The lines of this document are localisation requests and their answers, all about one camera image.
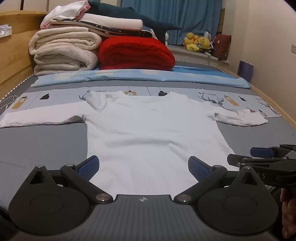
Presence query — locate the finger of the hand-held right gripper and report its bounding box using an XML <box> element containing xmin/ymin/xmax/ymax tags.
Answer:
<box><xmin>250</xmin><ymin>144</ymin><xmax>296</xmax><ymax>160</ymax></box>
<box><xmin>227</xmin><ymin>153</ymin><xmax>296</xmax><ymax>171</ymax></box>

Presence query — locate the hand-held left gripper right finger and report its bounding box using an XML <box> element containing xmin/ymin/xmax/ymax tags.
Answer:
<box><xmin>174</xmin><ymin>156</ymin><xmax>267</xmax><ymax>205</ymax></box>

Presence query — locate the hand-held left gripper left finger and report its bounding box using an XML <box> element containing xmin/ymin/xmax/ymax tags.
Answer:
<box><xmin>23</xmin><ymin>156</ymin><xmax>114</xmax><ymax>205</ymax></box>

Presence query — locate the white long-sleeve shirt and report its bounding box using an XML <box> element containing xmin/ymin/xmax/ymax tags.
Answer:
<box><xmin>0</xmin><ymin>90</ymin><xmax>269</xmax><ymax>198</ymax></box>

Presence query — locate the person's right hand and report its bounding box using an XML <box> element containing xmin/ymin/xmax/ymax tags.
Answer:
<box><xmin>280</xmin><ymin>188</ymin><xmax>296</xmax><ymax>240</ymax></box>

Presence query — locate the grey deer-print bed sheet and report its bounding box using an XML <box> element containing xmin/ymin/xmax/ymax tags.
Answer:
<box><xmin>0</xmin><ymin>66</ymin><xmax>296</xmax><ymax>209</ymax></box>

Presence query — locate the purple box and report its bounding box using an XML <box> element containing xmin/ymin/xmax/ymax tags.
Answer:
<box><xmin>237</xmin><ymin>60</ymin><xmax>254</xmax><ymax>83</ymax></box>

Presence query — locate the light blue sheet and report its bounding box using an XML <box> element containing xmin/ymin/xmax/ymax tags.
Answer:
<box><xmin>31</xmin><ymin>65</ymin><xmax>251</xmax><ymax>90</ymax></box>

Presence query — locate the white window sill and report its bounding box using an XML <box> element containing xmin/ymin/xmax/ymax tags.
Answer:
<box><xmin>166</xmin><ymin>44</ymin><xmax>230</xmax><ymax>63</ymax></box>

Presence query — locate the maroon cushion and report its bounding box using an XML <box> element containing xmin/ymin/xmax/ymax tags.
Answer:
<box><xmin>212</xmin><ymin>34</ymin><xmax>232</xmax><ymax>61</ymax></box>

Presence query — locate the cream folded quilt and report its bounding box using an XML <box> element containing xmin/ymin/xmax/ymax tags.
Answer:
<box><xmin>29</xmin><ymin>26</ymin><xmax>102</xmax><ymax>76</ymax></box>

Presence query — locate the yellow plush toy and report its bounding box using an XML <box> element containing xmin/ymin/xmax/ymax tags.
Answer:
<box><xmin>198</xmin><ymin>36</ymin><xmax>215</xmax><ymax>55</ymax></box>
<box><xmin>184</xmin><ymin>32</ymin><xmax>201</xmax><ymax>53</ymax></box>

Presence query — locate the red folded blanket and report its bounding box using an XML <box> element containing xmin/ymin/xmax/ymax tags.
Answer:
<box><xmin>98</xmin><ymin>36</ymin><xmax>176</xmax><ymax>71</ymax></box>

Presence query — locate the wooden headboard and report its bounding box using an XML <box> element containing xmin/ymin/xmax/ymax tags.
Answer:
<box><xmin>0</xmin><ymin>10</ymin><xmax>56</xmax><ymax>99</ymax></box>

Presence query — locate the dark star-print folded cloth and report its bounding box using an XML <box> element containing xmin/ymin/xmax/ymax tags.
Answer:
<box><xmin>76</xmin><ymin>20</ymin><xmax>153</xmax><ymax>39</ymax></box>

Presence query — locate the white folded sheet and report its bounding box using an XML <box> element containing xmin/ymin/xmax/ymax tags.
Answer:
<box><xmin>50</xmin><ymin>13</ymin><xmax>143</xmax><ymax>31</ymax></box>

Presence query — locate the blue curtain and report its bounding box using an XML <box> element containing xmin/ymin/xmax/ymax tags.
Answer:
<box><xmin>120</xmin><ymin>0</ymin><xmax>223</xmax><ymax>46</ymax></box>

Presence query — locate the dark blue shark plush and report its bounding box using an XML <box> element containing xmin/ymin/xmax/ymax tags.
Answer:
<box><xmin>88</xmin><ymin>0</ymin><xmax>183</xmax><ymax>40</ymax></box>

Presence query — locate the pink and white folded cloth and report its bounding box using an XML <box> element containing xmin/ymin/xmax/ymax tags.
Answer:
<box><xmin>40</xmin><ymin>0</ymin><xmax>91</xmax><ymax>29</ymax></box>

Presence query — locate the tissue box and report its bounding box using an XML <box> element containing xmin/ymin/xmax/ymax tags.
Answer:
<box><xmin>0</xmin><ymin>24</ymin><xmax>12</xmax><ymax>38</ymax></box>

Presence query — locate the wooden bed frame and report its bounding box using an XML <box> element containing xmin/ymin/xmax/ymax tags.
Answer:
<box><xmin>217</xmin><ymin>62</ymin><xmax>296</xmax><ymax>131</ymax></box>

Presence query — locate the white cable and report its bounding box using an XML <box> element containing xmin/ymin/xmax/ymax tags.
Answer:
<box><xmin>0</xmin><ymin>95</ymin><xmax>22</xmax><ymax>110</ymax></box>

